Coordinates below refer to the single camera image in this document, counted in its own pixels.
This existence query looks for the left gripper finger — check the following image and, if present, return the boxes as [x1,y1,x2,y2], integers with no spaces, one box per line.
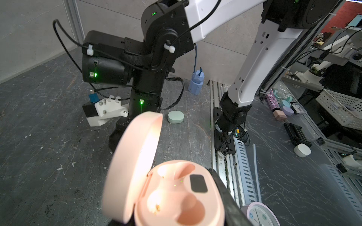
[208,168,252,226]

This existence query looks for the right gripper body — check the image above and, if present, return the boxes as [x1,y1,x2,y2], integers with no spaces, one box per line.
[108,90,164,153]

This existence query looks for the mint green earbud case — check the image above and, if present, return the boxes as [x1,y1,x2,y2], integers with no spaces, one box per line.
[167,111,184,124]

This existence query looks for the pink earbud case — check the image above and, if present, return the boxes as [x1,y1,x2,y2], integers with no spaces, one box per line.
[102,112,225,226]

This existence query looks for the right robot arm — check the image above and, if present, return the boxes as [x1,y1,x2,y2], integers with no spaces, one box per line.
[76,1,262,84]

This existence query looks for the white round clock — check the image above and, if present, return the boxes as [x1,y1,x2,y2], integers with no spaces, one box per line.
[241,202,280,226]

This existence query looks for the white round puck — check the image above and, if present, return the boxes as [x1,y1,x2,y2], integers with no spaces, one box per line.
[294,144,312,158]

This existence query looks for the black rectangular box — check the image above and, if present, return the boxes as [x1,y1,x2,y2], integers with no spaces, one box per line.
[284,122,312,147]

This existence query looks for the glitter purple tube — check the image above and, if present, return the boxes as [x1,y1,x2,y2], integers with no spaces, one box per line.
[266,90,281,112]

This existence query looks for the white plastic tray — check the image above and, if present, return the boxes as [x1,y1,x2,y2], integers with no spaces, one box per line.
[316,89,362,131]

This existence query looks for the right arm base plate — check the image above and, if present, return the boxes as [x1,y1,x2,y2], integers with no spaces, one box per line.
[213,107,236,155]

